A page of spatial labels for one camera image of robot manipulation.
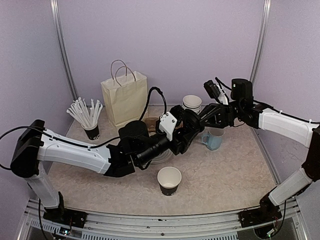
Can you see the cup of white straws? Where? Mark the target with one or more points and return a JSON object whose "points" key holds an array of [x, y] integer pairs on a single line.
{"points": [[87, 116]]}

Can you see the brown cardboard cup carrier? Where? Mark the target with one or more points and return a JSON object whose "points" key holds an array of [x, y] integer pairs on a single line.
{"points": [[150, 123]]}

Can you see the light blue ceramic mug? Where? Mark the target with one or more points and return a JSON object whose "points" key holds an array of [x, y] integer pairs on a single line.
{"points": [[213, 138]]}

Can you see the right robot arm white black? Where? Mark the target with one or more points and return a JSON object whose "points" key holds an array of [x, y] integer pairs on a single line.
{"points": [[241, 105]]}

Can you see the stack of paper cups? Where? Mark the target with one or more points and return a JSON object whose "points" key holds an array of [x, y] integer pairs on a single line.
{"points": [[192, 102]]}

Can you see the aluminium front rail frame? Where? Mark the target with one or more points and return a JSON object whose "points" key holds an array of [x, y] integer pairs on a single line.
{"points": [[226, 225]]}

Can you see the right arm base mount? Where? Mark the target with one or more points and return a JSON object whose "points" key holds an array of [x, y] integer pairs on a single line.
{"points": [[257, 216]]}

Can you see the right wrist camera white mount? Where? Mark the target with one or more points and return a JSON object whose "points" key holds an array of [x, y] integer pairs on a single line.
{"points": [[216, 91]]}

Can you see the black paper coffee cup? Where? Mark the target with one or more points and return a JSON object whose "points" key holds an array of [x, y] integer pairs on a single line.
{"points": [[169, 179]]}

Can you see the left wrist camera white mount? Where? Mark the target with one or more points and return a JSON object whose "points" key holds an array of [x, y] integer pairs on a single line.
{"points": [[167, 125]]}

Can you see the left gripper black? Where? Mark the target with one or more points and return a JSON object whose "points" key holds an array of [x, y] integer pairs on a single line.
{"points": [[181, 147]]}

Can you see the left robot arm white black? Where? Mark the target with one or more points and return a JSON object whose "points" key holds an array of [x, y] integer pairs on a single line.
{"points": [[136, 148]]}

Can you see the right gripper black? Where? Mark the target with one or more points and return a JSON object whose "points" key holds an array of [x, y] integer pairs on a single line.
{"points": [[224, 115]]}

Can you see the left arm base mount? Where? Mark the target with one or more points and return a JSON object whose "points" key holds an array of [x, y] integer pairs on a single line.
{"points": [[68, 217]]}

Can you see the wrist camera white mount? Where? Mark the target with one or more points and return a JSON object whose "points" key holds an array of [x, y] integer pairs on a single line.
{"points": [[167, 125], [216, 91]]}

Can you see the cream paper bag with handles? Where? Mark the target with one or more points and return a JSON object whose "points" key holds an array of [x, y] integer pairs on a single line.
{"points": [[124, 96]]}

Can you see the grey spiral pattern plate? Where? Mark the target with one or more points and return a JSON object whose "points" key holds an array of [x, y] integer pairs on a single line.
{"points": [[162, 158]]}

